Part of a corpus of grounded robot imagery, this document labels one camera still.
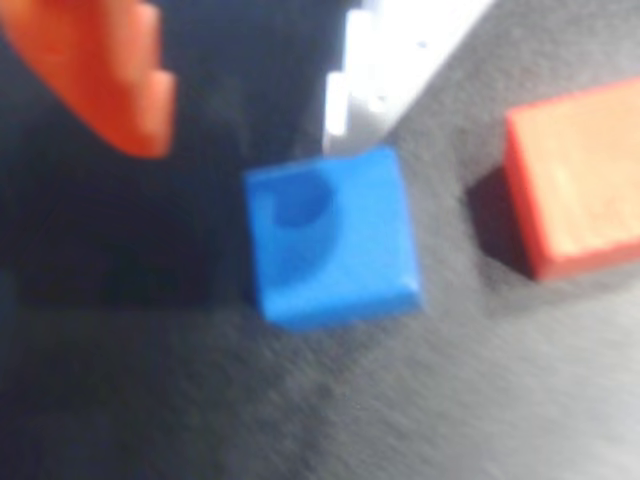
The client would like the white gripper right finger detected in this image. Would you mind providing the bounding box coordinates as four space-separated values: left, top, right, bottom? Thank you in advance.
322 0 496 156

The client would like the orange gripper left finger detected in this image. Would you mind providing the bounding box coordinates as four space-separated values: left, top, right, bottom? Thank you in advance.
0 0 177 159

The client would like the blue cube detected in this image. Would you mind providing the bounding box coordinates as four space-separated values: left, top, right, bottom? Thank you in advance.
242 144 425 334

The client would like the orange-red block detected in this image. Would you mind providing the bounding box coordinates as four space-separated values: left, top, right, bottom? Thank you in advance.
503 75 640 281

